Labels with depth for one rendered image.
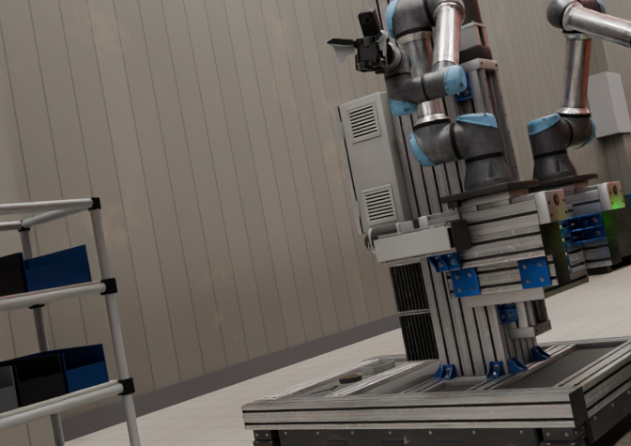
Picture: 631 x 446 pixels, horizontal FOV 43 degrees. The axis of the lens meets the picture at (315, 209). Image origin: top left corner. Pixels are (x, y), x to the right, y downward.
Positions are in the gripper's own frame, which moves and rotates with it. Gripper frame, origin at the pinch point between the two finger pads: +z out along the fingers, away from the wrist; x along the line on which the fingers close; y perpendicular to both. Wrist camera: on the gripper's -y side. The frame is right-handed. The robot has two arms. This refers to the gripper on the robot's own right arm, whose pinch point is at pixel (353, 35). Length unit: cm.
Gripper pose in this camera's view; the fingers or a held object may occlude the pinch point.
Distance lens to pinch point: 202.7
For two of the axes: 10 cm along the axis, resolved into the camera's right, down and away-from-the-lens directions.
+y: 0.6, 10.0, 0.0
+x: -9.0, 0.6, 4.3
